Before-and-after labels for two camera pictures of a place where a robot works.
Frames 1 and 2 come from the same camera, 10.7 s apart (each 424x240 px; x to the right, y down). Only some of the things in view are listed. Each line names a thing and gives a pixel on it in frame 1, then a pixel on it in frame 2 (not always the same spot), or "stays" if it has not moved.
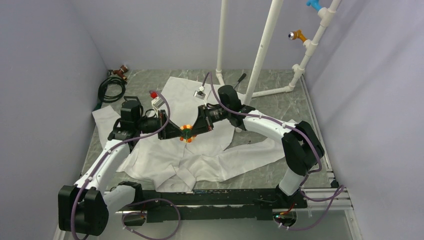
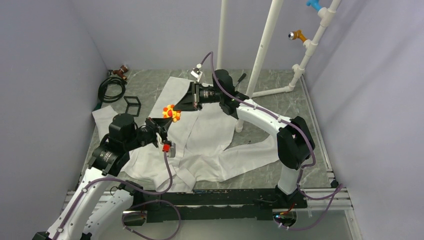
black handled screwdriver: x=242 y=77 stays
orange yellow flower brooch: x=187 y=133 → x=168 y=112
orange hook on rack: x=294 y=35 stays
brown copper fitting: x=123 y=69 stays
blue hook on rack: x=315 y=4 stays
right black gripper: x=203 y=124 → x=191 y=100
